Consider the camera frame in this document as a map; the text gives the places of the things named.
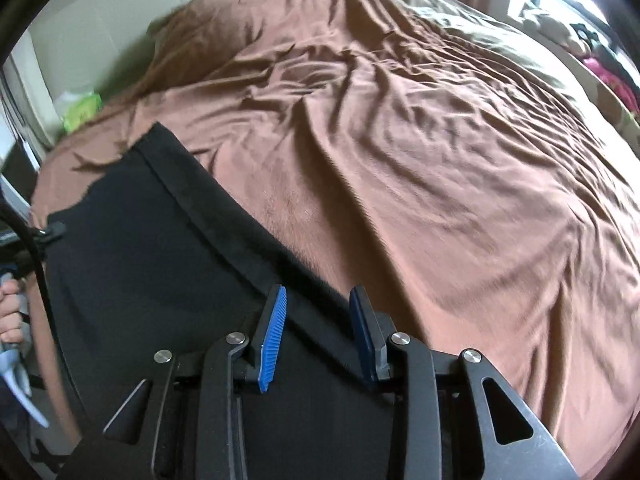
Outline cream bed headboard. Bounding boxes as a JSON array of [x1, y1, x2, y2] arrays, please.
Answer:
[[20, 0, 281, 148]]

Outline black pants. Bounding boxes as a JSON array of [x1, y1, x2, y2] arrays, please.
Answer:
[[42, 121, 416, 480]]

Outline brown blanket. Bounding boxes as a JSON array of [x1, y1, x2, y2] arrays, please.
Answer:
[[30, 0, 640, 471]]

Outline thick black cable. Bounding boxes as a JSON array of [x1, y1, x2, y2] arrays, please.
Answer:
[[0, 195, 96, 451]]

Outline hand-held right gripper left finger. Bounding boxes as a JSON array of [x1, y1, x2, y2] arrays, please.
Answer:
[[102, 285, 288, 480]]

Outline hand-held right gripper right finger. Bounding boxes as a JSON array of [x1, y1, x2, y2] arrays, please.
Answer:
[[349, 285, 581, 480]]

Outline beige duvet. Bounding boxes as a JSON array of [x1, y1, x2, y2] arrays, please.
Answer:
[[385, 0, 640, 146]]

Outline pink cloth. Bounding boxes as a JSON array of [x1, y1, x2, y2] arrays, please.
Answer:
[[585, 57, 636, 106]]

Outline green tissue packet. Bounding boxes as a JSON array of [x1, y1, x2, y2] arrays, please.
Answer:
[[55, 89, 103, 133]]

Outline person's left hand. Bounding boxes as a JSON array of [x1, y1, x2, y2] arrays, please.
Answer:
[[0, 280, 31, 346]]

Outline black cable clip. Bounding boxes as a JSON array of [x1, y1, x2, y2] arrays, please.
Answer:
[[35, 222, 67, 248]]

